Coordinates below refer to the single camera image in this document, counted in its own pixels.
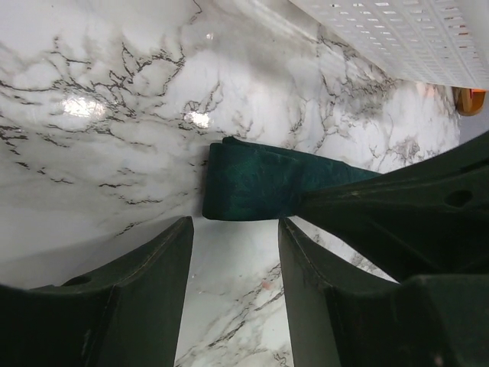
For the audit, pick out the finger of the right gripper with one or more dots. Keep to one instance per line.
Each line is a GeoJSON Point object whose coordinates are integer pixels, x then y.
{"type": "Point", "coordinates": [428, 218]}

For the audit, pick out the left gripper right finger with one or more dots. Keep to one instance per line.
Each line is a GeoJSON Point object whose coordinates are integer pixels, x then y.
{"type": "Point", "coordinates": [339, 315]}

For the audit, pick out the dark green tie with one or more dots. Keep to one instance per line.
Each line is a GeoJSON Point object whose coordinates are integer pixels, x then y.
{"type": "Point", "coordinates": [253, 182]}

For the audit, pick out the wooden tiered rack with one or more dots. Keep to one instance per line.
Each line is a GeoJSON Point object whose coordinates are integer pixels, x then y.
{"type": "Point", "coordinates": [468, 102]}

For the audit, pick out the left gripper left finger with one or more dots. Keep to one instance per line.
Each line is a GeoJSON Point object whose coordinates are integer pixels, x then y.
{"type": "Point", "coordinates": [125, 313]}

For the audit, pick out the white plastic basket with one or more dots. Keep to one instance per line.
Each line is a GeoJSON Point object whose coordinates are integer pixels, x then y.
{"type": "Point", "coordinates": [439, 42]}

